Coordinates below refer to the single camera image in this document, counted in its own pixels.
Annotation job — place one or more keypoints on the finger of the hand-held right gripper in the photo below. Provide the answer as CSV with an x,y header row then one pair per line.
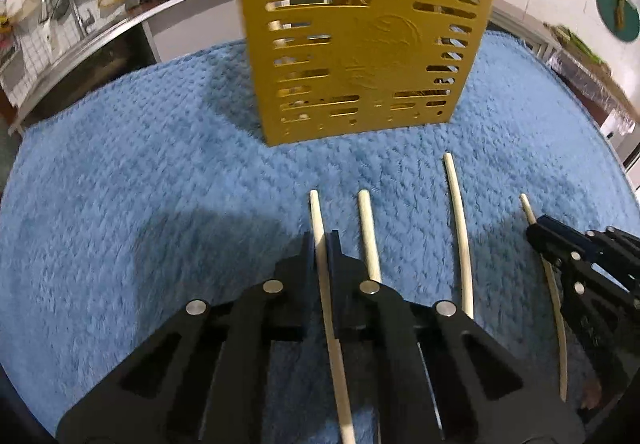
x,y
595,249
585,314

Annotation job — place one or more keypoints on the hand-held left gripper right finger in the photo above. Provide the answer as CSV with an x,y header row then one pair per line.
x,y
345,274

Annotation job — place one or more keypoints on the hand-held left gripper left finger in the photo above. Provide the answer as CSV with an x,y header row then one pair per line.
x,y
295,274

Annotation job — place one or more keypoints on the yellow perforated utensil holder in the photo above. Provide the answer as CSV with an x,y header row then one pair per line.
x,y
350,49

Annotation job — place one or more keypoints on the person's right hand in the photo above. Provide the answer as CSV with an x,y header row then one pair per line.
x,y
592,396

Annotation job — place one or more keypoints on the white box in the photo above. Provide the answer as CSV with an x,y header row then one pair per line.
x,y
617,129

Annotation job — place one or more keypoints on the blue fluffy blanket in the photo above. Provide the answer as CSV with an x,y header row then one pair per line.
x,y
150,199

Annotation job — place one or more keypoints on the plastic covered box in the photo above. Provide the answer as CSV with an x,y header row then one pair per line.
x,y
590,74

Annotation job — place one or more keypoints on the green vegetables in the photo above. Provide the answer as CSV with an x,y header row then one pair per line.
x,y
575,40

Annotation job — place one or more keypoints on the green round board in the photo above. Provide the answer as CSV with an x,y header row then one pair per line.
x,y
607,19

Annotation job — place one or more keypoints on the tiled side counter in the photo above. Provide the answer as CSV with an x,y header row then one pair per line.
x,y
515,24

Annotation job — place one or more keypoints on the steel kitchen counter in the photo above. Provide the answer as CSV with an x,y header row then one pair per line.
x,y
100,39

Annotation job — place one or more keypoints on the small steel cup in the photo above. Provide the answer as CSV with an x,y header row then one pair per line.
x,y
131,0

